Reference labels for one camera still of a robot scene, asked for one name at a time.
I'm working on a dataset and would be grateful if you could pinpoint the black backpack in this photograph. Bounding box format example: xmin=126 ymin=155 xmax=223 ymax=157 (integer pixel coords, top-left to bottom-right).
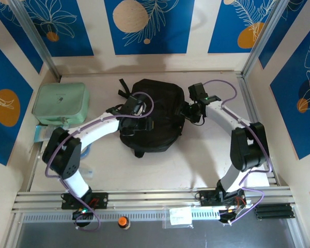
xmin=118 ymin=79 xmax=185 ymax=158

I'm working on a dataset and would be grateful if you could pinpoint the mint green pencil case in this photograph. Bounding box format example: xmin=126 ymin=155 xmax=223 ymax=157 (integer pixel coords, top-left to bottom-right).
xmin=32 ymin=82 xmax=90 ymax=126

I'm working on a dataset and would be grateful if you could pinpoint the clear plastic wrapper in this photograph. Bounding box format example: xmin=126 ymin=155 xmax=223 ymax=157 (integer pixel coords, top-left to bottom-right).
xmin=80 ymin=166 xmax=94 ymax=179

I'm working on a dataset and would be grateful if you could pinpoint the light blue clear pouch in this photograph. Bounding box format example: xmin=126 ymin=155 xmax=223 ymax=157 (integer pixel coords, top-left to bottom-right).
xmin=33 ymin=125 xmax=57 ymax=143

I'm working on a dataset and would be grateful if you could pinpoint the clear bag with paper label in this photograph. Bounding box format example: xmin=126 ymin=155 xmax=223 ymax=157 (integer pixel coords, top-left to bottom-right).
xmin=162 ymin=205 xmax=194 ymax=229

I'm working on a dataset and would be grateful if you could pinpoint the orange-capped bottle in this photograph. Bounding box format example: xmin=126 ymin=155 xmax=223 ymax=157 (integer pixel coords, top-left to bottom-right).
xmin=118 ymin=216 xmax=131 ymax=230

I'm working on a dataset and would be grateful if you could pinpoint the black ribbed block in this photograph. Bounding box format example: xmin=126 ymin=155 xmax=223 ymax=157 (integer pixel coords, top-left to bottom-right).
xmin=253 ymin=203 xmax=292 ymax=221

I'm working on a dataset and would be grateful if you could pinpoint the light blue ring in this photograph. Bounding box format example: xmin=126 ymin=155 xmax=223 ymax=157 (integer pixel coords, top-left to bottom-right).
xmin=80 ymin=144 xmax=92 ymax=158

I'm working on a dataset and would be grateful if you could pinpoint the aluminium side rail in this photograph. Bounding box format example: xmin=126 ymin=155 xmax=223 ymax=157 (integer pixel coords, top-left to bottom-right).
xmin=237 ymin=73 xmax=278 ymax=187

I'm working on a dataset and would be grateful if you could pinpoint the blue floral wall poster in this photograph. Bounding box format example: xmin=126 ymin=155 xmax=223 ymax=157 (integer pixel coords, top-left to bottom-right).
xmin=258 ymin=0 xmax=310 ymax=70
xmin=104 ymin=0 xmax=196 ymax=55
xmin=0 ymin=0 xmax=44 ymax=75
xmin=208 ymin=0 xmax=276 ymax=54
xmin=0 ymin=37 xmax=34 ymax=166
xmin=270 ymin=19 xmax=310 ymax=160
xmin=22 ymin=0 xmax=95 ymax=57

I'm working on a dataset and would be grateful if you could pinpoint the aluminium frame rail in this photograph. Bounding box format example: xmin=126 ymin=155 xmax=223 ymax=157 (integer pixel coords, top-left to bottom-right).
xmin=11 ymin=190 xmax=295 ymax=213

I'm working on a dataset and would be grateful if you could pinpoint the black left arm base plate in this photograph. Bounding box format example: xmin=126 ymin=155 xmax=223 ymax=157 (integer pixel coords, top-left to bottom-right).
xmin=61 ymin=192 xmax=109 ymax=210

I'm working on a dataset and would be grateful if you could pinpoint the slotted grey cable duct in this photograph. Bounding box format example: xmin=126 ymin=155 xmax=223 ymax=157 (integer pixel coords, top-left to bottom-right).
xmin=22 ymin=208 xmax=221 ymax=223

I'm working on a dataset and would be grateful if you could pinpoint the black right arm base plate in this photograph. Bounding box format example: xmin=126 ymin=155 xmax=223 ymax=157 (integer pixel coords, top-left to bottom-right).
xmin=200 ymin=190 xmax=246 ymax=207

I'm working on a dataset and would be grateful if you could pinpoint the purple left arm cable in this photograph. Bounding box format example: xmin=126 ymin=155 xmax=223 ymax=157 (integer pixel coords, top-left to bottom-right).
xmin=45 ymin=91 xmax=155 ymax=232

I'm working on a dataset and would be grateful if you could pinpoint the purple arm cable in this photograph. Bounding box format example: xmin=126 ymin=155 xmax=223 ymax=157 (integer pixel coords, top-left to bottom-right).
xmin=45 ymin=91 xmax=155 ymax=232
xmin=203 ymin=79 xmax=273 ymax=225

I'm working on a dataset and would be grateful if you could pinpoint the black connector block with wires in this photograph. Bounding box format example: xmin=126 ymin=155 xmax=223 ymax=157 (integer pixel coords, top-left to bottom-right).
xmin=72 ymin=208 xmax=94 ymax=221
xmin=219 ymin=206 xmax=249 ymax=224

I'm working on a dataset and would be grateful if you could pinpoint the aluminium corner post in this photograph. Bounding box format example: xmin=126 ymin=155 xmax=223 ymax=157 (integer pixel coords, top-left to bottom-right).
xmin=9 ymin=0 xmax=61 ymax=80
xmin=241 ymin=0 xmax=292 ymax=77

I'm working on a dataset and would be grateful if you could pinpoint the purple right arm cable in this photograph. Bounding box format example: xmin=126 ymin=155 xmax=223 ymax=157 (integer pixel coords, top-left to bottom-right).
xmin=203 ymin=79 xmax=273 ymax=225

